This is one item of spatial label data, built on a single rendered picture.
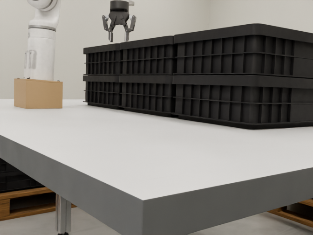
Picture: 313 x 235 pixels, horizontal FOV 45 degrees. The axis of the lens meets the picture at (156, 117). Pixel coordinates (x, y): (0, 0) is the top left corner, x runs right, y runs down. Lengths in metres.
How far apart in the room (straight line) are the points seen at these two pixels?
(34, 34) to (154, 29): 4.02
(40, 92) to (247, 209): 0.99
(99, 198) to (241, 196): 0.14
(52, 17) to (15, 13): 3.05
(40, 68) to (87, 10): 3.47
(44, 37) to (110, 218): 1.04
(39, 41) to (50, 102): 0.21
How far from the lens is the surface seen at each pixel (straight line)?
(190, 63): 1.00
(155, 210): 0.32
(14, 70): 4.37
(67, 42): 4.60
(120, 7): 1.52
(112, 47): 1.34
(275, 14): 5.23
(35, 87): 1.29
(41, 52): 1.33
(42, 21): 1.34
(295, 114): 0.96
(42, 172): 0.50
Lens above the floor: 0.79
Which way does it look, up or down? 5 degrees down
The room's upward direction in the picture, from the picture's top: 2 degrees clockwise
